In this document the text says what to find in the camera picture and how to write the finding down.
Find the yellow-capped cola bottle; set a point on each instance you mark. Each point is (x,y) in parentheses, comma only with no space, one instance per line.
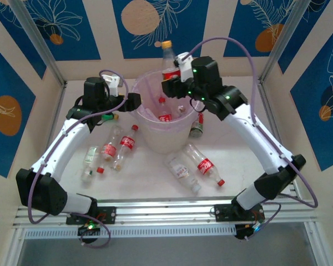
(167,58)

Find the clear unlabelled plastic bottle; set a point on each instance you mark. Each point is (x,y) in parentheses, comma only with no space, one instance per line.
(181,109)

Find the green plastic bottle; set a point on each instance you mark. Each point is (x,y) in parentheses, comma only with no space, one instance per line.
(109,117)

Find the red-capped cola bottle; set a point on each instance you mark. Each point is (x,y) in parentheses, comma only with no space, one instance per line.
(127,142)
(206,166)
(108,149)

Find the bottle with green red label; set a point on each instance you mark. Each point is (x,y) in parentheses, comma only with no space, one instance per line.
(197,127)

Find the clear bottle green label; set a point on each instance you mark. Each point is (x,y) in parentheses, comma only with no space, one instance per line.
(91,155)

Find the clear bottle white red label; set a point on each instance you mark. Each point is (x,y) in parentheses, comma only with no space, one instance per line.
(180,171)

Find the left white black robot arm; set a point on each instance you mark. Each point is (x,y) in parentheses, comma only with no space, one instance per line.
(61,144)

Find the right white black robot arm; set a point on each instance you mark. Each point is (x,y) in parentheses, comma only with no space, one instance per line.
(252,133)

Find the pink bin liner bag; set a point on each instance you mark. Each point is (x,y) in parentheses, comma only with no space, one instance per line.
(147,110)

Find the white plastic bin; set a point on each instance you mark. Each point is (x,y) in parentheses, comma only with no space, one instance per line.
(166,138)

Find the black controller board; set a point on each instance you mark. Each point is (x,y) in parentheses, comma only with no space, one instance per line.
(86,228)
(242,231)

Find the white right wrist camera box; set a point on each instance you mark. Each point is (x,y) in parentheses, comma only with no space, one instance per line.
(184,66)

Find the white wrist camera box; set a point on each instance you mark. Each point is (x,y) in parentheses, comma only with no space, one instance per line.
(113,83)
(184,66)

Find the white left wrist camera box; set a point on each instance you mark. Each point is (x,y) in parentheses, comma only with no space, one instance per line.
(113,83)

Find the aluminium table side rail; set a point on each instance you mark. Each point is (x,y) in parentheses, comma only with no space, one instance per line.
(61,95)
(264,94)

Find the aluminium frame post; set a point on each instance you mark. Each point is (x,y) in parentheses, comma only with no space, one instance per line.
(283,41)
(39,41)

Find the aluminium mounting rail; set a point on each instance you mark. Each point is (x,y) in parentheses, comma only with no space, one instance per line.
(166,212)

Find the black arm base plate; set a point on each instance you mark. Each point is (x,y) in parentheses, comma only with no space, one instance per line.
(222,212)
(108,214)

